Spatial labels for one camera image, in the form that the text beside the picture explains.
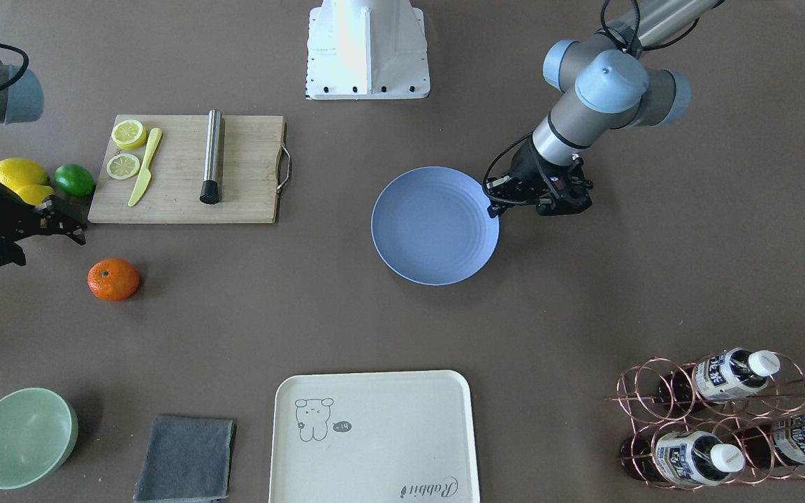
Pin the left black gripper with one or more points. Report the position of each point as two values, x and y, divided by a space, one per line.
532 170

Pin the blue round plate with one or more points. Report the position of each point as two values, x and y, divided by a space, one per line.
431 226

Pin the orange fruit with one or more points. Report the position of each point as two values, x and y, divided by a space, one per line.
113 279

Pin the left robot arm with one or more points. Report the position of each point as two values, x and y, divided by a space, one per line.
604 86

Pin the lower whole lemon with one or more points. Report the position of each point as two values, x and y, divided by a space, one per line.
34 194

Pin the whole lemon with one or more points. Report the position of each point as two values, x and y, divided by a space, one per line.
34 194
16 172

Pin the green lime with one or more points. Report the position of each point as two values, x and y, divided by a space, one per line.
74 180

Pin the upper whole lemon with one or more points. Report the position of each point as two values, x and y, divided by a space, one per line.
16 172

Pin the lower lemon slice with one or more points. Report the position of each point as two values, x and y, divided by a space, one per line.
123 166

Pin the lemon slice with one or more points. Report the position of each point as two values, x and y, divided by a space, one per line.
123 166
129 134

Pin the yellow plastic knife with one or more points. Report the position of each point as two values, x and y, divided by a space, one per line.
144 176

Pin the upper lemon slice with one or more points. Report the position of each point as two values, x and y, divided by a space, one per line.
129 134

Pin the steel muddler black tip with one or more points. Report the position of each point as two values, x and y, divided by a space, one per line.
210 188

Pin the wooden cutting board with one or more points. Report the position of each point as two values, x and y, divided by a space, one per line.
249 175

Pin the green bowl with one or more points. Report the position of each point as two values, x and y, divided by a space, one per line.
38 432

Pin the cream rabbit tray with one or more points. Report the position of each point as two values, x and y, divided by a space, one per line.
374 437

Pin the grey folded cloth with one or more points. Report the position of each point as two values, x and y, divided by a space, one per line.
187 460

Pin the tea bottle back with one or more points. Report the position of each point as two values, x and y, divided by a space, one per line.
733 374
779 443

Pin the tea bottle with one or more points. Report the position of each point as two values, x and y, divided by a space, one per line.
684 460
779 443
733 374

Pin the tea bottle front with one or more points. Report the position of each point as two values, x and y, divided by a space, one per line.
684 460

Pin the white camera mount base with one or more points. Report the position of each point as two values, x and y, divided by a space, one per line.
367 50

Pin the copper wire bottle rack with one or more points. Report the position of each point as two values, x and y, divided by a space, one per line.
784 396

